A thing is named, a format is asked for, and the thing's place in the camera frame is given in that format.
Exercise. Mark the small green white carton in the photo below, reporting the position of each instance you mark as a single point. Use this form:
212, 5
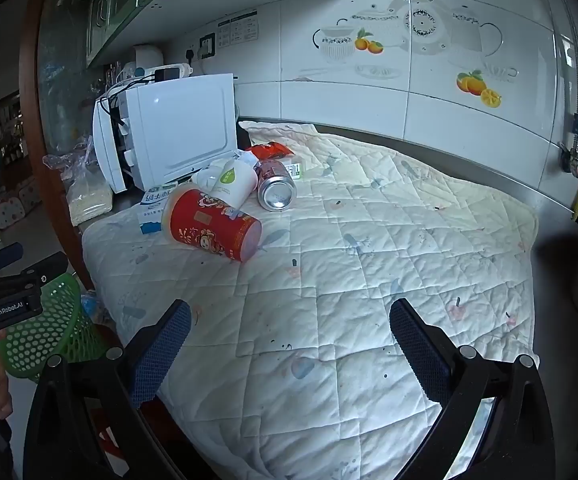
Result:
295, 169

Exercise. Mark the white quilted mat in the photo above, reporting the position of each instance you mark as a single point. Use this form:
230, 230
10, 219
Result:
344, 285

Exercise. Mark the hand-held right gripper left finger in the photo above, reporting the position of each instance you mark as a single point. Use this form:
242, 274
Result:
161, 355

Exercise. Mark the white power strip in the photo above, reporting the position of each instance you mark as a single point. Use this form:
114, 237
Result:
169, 71

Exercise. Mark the blue white milk carton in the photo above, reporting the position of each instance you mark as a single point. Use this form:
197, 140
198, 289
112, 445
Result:
149, 210

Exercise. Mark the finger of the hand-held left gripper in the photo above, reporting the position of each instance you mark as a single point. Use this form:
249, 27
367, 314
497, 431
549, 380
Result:
6, 255
49, 264

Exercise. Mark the white electric kettle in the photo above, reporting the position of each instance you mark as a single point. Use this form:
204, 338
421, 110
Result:
148, 57

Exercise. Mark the green wall cabinet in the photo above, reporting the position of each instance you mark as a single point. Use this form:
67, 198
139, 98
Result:
119, 5

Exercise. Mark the wooden door frame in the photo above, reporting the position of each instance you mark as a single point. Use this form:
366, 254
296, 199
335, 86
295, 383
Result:
31, 110

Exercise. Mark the white microwave oven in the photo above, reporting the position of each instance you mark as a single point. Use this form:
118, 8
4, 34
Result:
179, 125

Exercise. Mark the white wall label sticker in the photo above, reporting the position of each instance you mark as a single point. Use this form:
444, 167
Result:
238, 29

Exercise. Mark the crumpled clear plastic bag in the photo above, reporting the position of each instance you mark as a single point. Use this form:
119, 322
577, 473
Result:
94, 307

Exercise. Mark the white paper cup green leaf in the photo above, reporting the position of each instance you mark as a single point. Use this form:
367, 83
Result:
229, 180

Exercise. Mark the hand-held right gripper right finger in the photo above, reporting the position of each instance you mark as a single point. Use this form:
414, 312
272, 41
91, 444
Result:
419, 355

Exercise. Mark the black wall socket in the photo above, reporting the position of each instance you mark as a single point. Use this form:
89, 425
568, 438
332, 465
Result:
207, 46

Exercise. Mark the clear bag of rice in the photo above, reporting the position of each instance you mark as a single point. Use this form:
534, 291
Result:
86, 195

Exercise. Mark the red snack packet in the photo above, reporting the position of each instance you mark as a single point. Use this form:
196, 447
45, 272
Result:
269, 150

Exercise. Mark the white countertop cabinet appliance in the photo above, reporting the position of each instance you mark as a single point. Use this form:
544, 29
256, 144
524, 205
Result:
106, 150

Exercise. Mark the polka dot storage box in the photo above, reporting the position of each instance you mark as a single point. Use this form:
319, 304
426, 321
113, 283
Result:
8, 212
30, 192

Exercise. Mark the red paper noodle cup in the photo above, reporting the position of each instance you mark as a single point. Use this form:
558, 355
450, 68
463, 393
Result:
209, 225

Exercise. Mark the green plastic mesh basket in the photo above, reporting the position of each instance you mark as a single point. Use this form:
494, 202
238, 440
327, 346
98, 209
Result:
44, 330

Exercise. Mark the metal gas valve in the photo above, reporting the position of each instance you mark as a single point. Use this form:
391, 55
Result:
574, 160

